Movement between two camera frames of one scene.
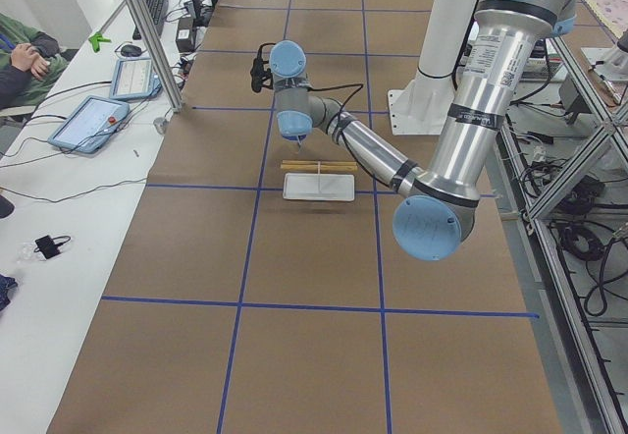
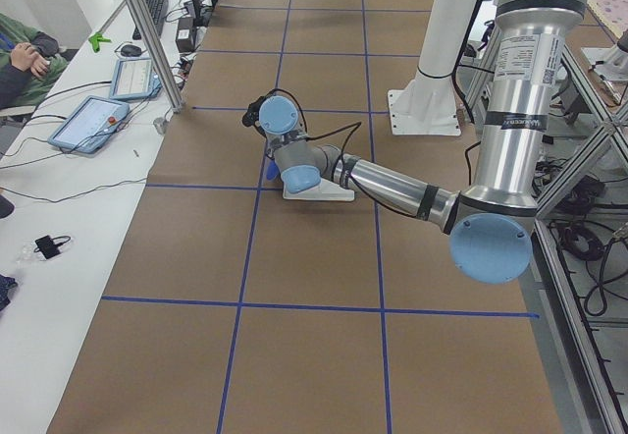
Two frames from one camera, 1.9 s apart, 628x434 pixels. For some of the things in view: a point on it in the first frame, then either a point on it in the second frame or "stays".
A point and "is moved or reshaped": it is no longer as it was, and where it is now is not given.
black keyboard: (157, 6) stays
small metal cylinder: (160, 125) stays
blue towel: (299, 138) is moved or reshaped
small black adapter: (48, 246) stays
